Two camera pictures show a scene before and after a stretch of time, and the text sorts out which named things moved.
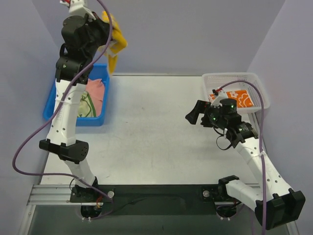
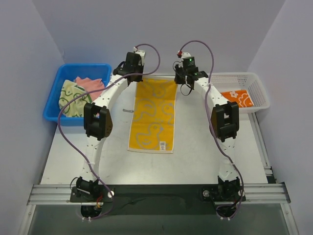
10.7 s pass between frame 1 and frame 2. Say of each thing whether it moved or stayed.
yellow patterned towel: moved
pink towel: stayed
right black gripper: moved
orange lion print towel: stayed
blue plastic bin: stayed
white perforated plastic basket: stayed
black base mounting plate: stayed
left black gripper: moved
